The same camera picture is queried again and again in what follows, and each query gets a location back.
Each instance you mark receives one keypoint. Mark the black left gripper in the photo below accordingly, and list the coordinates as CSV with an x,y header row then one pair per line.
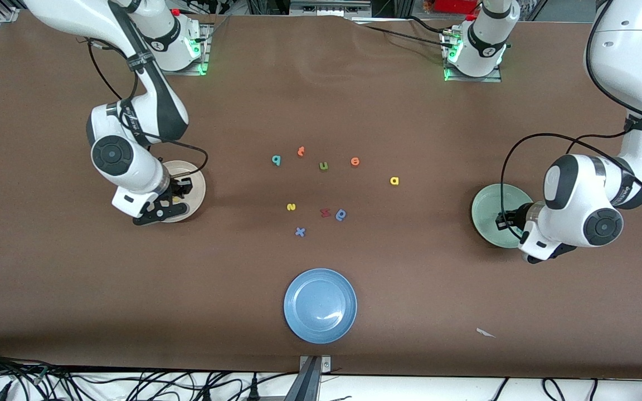
x,y
514,216

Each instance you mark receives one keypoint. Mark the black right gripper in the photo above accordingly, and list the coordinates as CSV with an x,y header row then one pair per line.
x,y
176,188

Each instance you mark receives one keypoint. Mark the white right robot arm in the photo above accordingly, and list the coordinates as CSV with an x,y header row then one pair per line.
x,y
126,167

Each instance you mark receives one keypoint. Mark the beige brown plate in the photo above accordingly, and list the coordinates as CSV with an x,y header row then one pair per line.
x,y
195,189

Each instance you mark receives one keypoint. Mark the green plate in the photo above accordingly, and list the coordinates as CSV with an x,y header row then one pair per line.
x,y
485,214

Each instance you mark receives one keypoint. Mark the white paper scrap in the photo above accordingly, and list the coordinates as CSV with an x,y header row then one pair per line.
x,y
485,332

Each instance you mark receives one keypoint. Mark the brown table cover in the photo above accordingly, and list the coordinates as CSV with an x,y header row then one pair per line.
x,y
76,278

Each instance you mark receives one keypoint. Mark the blue letter g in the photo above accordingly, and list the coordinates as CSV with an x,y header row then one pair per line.
x,y
341,214

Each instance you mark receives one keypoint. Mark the blue plate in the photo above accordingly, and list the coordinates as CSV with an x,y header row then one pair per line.
x,y
320,306

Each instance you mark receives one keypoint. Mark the black power plug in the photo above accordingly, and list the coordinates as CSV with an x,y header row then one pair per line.
x,y
253,390

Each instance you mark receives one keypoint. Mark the red box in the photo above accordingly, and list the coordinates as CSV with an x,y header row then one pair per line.
x,y
455,5

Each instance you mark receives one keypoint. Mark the grey metal equipment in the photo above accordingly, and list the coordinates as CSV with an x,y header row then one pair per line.
x,y
329,6

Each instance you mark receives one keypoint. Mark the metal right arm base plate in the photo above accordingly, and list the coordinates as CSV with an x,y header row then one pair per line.
x,y
205,61

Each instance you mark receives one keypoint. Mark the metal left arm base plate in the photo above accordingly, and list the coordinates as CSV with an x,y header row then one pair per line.
x,y
494,79

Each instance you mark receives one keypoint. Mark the aluminium camera mount profile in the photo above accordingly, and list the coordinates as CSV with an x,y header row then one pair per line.
x,y
310,384

